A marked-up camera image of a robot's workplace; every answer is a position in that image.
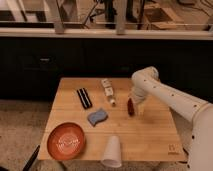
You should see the blue sponge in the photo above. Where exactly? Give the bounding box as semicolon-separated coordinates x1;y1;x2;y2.
87;108;108;127

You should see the white foam cup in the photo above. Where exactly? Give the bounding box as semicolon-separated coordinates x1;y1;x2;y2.
101;135;122;168

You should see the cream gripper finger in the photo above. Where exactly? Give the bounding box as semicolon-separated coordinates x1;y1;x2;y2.
135;103;145;116

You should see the small clear bottle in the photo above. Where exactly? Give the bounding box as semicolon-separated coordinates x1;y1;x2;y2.
101;78;116;106

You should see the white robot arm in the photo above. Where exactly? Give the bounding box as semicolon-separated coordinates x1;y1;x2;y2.
130;66;213;171

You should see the cardboard box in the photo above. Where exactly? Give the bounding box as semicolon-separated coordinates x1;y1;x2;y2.
144;4;183;30

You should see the black chair leg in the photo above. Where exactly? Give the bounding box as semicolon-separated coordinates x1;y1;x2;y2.
22;145;40;171

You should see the black striped case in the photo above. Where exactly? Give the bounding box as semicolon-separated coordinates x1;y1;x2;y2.
77;88;92;109

